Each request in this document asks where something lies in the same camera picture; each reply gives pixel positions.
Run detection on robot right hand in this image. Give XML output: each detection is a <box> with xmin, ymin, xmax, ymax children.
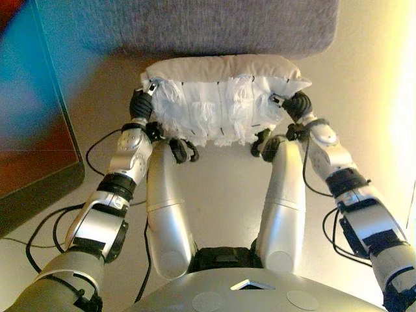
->
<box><xmin>268</xmin><ymin>92</ymin><xmax>316</xmax><ymax>124</ymax></box>

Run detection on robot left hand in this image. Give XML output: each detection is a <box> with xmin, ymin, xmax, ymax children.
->
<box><xmin>129</xmin><ymin>81</ymin><xmax>157</xmax><ymax>121</ymax></box>

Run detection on white fringed cushion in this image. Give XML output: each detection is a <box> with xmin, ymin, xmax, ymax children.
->
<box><xmin>140</xmin><ymin>54</ymin><xmax>313</xmax><ymax>149</ymax></box>

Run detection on grey fabric armchair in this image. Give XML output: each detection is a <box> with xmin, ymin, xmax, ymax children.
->
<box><xmin>34</xmin><ymin>0</ymin><xmax>341</xmax><ymax>61</ymax></box>

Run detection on grey robot torso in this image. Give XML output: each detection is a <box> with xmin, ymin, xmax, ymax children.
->
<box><xmin>125</xmin><ymin>246</ymin><xmax>387</xmax><ymax>312</ymax></box>

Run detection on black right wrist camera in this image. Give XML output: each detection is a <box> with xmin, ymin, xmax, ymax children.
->
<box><xmin>285</xmin><ymin>122</ymin><xmax>307</xmax><ymax>141</ymax></box>

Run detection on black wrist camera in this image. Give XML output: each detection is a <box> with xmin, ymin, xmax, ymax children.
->
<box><xmin>144</xmin><ymin>121</ymin><xmax>166</xmax><ymax>143</ymax></box>
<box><xmin>285</xmin><ymin>122</ymin><xmax>307</xmax><ymax>141</ymax></box>

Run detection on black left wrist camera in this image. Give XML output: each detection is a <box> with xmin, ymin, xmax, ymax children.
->
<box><xmin>144</xmin><ymin>121</ymin><xmax>166</xmax><ymax>143</ymax></box>

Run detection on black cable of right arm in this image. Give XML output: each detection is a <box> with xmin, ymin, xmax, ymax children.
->
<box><xmin>300</xmin><ymin>142</ymin><xmax>374</xmax><ymax>268</ymax></box>

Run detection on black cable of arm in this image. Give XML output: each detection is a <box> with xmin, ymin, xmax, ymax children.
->
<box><xmin>300</xmin><ymin>142</ymin><xmax>374</xmax><ymax>268</ymax></box>
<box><xmin>25</xmin><ymin>128</ymin><xmax>153</xmax><ymax>303</ymax></box>

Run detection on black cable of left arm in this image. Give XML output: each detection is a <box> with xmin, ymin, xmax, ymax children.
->
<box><xmin>25</xmin><ymin>128</ymin><xmax>153</xmax><ymax>303</ymax></box>

